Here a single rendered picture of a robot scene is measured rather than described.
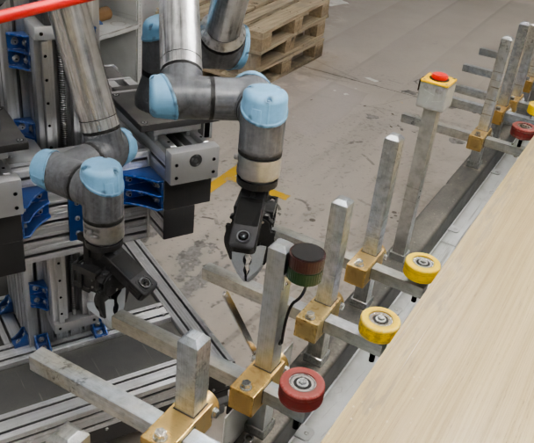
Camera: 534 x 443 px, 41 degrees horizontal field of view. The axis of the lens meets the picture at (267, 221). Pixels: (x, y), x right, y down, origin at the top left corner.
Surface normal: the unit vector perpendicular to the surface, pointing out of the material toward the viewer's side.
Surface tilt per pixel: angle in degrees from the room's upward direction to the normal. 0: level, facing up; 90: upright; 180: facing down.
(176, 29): 34
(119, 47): 90
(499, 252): 0
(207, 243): 0
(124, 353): 0
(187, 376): 90
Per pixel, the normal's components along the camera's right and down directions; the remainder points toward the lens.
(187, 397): -0.50, 0.40
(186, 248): 0.10, -0.85
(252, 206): -0.02, -0.47
